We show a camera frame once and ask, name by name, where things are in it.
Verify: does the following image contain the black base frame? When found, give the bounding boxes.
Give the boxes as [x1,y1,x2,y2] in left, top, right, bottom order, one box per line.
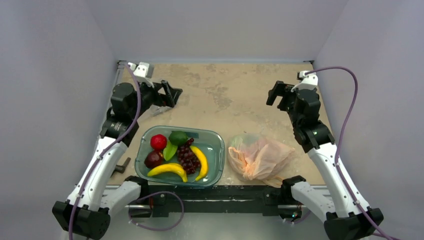
[126,185,305,221]

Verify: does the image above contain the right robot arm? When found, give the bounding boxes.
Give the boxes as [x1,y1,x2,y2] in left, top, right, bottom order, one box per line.
[266,81,384,240]

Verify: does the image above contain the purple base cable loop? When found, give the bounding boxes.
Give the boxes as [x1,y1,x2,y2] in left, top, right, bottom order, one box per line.
[128,191,185,232]

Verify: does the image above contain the right yellow fake banana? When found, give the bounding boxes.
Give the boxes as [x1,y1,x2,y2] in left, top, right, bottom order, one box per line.
[190,145,209,181]

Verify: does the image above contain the purple fake grape bunch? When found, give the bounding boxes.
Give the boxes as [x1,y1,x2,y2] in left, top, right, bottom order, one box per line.
[176,138,201,175]

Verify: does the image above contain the front yellow fake banana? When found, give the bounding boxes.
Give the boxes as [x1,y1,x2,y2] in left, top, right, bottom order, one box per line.
[147,163,188,183]

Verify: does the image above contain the green fake leaf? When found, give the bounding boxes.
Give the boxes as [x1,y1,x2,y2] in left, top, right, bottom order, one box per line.
[162,141,178,161]

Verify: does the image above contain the orange plastic bag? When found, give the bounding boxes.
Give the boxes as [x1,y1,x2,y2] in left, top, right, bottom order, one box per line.
[227,133,296,188]

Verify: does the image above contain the dark red fake plum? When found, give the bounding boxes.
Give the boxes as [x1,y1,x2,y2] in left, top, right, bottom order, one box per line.
[144,150,164,169]

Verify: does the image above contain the teal plastic tray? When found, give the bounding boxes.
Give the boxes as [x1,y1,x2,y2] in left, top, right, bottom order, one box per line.
[134,125,226,188]

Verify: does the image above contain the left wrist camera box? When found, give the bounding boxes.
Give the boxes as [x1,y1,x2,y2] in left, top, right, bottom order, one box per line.
[127,62,154,87]

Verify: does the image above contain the green fake lime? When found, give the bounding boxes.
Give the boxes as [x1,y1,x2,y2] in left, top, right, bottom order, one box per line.
[168,131,188,147]

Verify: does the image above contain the black metal clamp handle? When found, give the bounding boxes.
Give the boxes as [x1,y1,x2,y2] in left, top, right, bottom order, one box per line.
[111,157,131,175]

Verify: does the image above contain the yellow fake banana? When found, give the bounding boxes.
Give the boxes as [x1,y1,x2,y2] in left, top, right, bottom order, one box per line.
[190,145,209,181]
[147,163,188,183]

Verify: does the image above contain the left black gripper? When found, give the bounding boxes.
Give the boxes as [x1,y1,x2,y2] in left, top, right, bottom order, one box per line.
[129,78,182,120]

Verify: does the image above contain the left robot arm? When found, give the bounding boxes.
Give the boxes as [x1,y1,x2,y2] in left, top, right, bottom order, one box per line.
[52,80,183,240]

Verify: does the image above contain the red fake apple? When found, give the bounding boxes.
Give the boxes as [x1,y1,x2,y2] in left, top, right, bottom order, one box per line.
[150,134,168,152]

